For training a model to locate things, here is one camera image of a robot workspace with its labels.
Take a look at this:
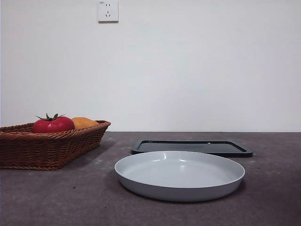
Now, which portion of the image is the red tomato with green stem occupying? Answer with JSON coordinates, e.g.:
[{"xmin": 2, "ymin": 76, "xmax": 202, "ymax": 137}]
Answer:
[{"xmin": 32, "ymin": 113, "xmax": 75, "ymax": 134}]

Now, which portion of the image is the yellow-orange potato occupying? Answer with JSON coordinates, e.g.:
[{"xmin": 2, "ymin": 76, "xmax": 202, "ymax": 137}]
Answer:
[{"xmin": 71, "ymin": 117, "xmax": 99, "ymax": 129}]

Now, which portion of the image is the pale grey round plate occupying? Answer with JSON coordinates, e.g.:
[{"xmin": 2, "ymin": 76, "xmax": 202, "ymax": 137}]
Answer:
[{"xmin": 114, "ymin": 150, "xmax": 246, "ymax": 202}]

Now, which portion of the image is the dark rectangular tray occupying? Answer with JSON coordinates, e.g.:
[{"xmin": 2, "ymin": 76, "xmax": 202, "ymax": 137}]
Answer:
[{"xmin": 131, "ymin": 138, "xmax": 253, "ymax": 158}]

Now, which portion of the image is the brown wicker basket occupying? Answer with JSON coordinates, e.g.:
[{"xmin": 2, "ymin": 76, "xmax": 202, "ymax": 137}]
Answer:
[{"xmin": 0, "ymin": 120, "xmax": 111, "ymax": 170}]

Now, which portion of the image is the white wall socket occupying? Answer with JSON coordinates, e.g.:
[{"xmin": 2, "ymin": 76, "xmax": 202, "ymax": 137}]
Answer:
[{"xmin": 98, "ymin": 0, "xmax": 119, "ymax": 24}]

